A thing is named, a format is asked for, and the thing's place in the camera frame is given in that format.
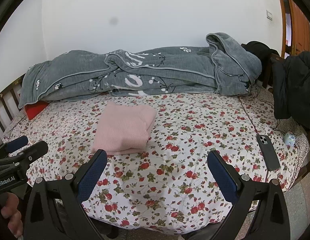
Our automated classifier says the small light blue toy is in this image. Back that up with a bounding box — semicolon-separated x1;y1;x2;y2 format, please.
284;131;297;146

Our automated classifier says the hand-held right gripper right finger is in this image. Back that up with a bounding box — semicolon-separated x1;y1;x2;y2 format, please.
207;150;290;240

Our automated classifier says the pink knit sweater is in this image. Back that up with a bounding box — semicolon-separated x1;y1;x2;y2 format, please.
91;102;157;155

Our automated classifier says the floral bed sheet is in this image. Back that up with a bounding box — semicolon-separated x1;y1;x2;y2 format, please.
1;90;310;235

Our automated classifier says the black puffer jacket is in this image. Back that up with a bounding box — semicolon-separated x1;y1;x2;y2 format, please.
271;51;310;130

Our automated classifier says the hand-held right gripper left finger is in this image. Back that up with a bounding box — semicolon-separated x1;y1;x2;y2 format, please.
23;149;108;240

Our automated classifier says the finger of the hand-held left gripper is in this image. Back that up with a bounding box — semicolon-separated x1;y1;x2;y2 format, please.
12;140;49;168
5;135;29;153

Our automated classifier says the red cloth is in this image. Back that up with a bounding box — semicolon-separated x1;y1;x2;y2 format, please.
24;101;49;121

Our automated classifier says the person's left hand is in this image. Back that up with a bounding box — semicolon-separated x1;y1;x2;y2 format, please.
1;194;24;238

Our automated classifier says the black garment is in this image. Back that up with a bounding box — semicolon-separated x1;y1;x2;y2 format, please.
241;41;280;80

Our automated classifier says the orange wooden door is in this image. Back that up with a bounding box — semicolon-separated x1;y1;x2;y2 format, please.
276;0;310;59

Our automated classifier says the grey floral blanket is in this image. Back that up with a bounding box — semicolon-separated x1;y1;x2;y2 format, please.
18;32;263;109

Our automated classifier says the smartphone in dark case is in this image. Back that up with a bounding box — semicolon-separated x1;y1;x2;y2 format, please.
256;134;280;172

